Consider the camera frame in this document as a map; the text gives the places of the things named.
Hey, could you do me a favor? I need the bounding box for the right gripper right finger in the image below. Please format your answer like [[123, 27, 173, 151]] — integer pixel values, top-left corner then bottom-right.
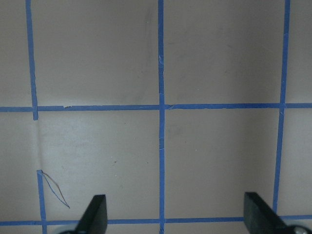
[[243, 192, 290, 234]]

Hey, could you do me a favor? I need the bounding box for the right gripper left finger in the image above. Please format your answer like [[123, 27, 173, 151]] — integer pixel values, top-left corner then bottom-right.
[[74, 195, 108, 234]]

